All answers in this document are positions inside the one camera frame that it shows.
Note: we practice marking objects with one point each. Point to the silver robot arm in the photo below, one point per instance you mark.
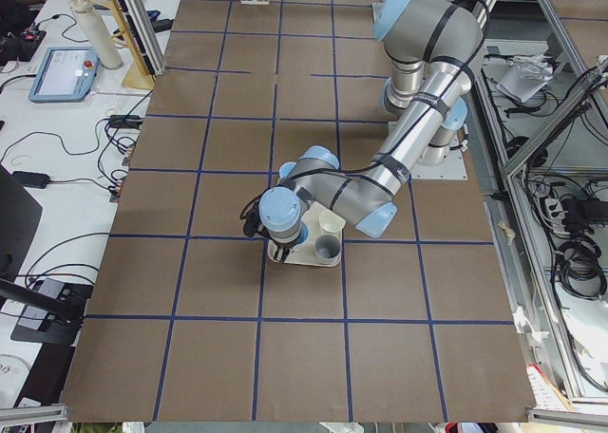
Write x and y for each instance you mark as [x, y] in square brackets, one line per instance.
[449, 39]

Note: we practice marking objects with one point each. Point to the black power adapter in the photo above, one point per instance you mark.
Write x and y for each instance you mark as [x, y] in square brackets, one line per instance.
[32, 179]

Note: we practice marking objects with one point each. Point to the beige plastic tray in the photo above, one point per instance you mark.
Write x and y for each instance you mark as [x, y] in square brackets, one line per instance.
[309, 257]

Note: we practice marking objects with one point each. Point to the pale green plastic cup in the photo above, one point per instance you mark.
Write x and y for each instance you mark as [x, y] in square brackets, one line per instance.
[331, 223]

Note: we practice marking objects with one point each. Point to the white cylindrical bottle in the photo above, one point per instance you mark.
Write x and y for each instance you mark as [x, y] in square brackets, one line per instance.
[96, 33]

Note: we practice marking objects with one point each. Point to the blue teach pendant tablet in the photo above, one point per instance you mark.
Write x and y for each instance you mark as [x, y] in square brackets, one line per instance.
[66, 75]

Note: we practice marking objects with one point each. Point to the grey plastic cup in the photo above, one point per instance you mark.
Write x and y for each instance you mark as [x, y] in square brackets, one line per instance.
[327, 249]

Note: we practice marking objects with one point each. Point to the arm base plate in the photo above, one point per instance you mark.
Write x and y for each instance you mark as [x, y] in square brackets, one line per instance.
[426, 151]

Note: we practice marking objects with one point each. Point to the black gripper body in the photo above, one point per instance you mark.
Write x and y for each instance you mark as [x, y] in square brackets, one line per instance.
[283, 248]

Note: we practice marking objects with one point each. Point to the wooden mug tree stand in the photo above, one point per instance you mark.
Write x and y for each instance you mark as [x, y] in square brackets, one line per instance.
[138, 75]

